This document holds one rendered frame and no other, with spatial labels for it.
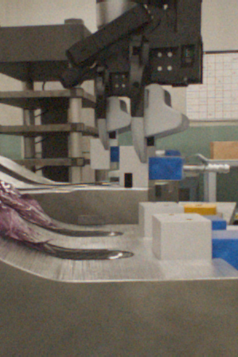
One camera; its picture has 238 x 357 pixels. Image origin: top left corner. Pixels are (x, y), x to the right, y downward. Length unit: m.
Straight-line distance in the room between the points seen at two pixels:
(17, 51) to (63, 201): 4.21
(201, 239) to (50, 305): 0.12
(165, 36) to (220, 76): 6.53
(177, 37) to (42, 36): 4.14
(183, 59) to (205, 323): 0.39
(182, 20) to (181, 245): 0.36
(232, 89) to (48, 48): 3.10
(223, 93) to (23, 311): 6.88
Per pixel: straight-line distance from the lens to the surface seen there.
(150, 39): 0.67
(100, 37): 0.69
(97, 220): 0.58
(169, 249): 0.39
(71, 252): 0.43
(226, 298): 0.34
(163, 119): 0.65
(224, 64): 7.22
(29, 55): 4.79
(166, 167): 0.67
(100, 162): 0.98
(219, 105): 7.15
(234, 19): 7.33
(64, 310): 0.33
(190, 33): 0.66
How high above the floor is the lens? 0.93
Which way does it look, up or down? 3 degrees down
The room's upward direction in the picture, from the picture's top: 1 degrees counter-clockwise
